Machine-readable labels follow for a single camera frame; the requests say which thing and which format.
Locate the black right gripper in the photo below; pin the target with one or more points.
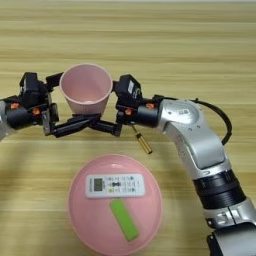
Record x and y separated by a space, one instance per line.
140 115

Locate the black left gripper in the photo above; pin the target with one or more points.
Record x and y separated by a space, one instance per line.
25 116

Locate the pink plastic cup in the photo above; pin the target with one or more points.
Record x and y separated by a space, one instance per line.
86 90

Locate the white remote control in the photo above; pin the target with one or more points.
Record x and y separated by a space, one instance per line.
115 185

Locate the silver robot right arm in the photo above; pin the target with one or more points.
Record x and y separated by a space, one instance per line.
200 146

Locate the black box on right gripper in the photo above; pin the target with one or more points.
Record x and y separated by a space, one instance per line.
128 89

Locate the pink round plate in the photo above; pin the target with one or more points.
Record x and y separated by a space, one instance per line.
93 220

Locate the green rectangular block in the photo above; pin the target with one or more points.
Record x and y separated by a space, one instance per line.
124 220

